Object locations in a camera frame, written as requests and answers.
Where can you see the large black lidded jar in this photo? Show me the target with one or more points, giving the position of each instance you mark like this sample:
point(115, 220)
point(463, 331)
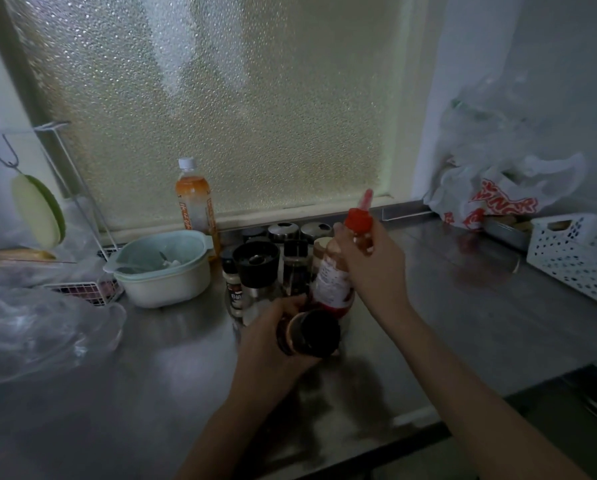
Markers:
point(256, 262)

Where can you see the orange drink bottle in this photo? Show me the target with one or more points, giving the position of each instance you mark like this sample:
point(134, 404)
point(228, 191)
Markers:
point(194, 197)

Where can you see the metal hook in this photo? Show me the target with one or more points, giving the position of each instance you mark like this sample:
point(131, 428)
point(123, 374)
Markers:
point(9, 157)

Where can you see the person's left forearm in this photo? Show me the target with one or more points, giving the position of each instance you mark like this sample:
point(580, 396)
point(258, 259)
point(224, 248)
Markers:
point(228, 434)

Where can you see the person's right forearm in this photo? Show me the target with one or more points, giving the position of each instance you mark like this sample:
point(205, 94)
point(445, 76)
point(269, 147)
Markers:
point(468, 399)

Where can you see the sink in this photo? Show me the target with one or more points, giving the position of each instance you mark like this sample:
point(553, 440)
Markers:
point(563, 419)

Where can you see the yellow sponge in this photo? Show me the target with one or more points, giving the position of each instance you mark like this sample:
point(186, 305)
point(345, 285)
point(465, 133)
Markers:
point(21, 255)

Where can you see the green and white sponge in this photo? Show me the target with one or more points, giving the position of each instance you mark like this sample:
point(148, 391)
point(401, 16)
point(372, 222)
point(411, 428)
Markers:
point(36, 209)

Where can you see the crumpled clear plastic bag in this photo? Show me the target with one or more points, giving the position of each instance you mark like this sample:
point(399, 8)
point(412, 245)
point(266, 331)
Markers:
point(483, 119)

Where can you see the small black capped spice jar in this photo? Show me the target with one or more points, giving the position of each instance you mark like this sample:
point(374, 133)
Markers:
point(233, 289)

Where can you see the person's left hand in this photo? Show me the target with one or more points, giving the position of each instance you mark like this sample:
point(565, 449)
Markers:
point(261, 354)

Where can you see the white mixing bowl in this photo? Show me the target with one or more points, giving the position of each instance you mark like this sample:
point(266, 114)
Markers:
point(166, 292)

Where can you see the white perforated plastic basket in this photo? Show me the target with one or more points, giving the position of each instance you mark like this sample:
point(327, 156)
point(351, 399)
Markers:
point(573, 252)

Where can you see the person's left fingers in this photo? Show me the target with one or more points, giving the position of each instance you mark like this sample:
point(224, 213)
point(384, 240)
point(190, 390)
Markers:
point(291, 303)

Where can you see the person's right hand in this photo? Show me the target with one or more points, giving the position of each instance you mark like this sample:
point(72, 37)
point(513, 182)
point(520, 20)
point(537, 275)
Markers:
point(381, 274)

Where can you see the person's right fingers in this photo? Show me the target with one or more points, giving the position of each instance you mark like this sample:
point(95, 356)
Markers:
point(346, 247)

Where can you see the brown lidded jar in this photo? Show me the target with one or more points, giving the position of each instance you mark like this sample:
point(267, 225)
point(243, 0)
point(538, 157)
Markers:
point(321, 249)

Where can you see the metal tray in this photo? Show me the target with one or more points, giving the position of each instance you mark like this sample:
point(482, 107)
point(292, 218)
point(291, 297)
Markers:
point(503, 232)

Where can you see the mint green strainer bowl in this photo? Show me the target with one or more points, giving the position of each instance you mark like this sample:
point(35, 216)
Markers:
point(153, 254)

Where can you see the dark square glass jar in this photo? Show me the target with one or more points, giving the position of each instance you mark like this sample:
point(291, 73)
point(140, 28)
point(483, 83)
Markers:
point(295, 269)

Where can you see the chrome lidded jar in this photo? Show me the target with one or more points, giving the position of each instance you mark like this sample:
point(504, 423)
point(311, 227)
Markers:
point(282, 231)
point(316, 230)

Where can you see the white bag with red print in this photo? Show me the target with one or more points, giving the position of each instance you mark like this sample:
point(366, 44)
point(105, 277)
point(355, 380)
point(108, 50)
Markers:
point(498, 194)

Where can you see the frosted glass window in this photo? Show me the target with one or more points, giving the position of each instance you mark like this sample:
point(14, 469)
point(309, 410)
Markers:
point(238, 94)

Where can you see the red capped sauce bottle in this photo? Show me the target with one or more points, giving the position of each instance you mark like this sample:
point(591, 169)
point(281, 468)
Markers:
point(331, 287)

